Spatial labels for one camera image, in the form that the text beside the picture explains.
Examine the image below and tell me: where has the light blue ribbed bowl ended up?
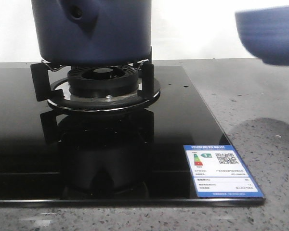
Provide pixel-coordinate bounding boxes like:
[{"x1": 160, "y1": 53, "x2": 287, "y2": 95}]
[{"x1": 235, "y1": 6, "x2": 289, "y2": 66}]

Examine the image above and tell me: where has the black pot support grate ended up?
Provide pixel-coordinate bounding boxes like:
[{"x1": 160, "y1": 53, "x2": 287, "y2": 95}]
[{"x1": 30, "y1": 54, "x2": 160, "y2": 114}]

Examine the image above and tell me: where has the dark blue cooking pot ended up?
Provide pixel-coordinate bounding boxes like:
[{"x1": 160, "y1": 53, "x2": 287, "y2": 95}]
[{"x1": 31, "y1": 0, "x2": 152, "y2": 66}]

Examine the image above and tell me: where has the black gas burner head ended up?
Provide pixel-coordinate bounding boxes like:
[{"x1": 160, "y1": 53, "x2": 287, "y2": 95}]
[{"x1": 67, "y1": 67, "x2": 138, "y2": 98}]

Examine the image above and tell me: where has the blue white energy label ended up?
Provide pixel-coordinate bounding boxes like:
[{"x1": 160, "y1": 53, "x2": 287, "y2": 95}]
[{"x1": 184, "y1": 145, "x2": 263, "y2": 198}]

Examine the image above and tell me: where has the black glass gas cooktop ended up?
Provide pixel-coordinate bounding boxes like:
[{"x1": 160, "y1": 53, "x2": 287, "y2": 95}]
[{"x1": 0, "y1": 66, "x2": 265, "y2": 207}]

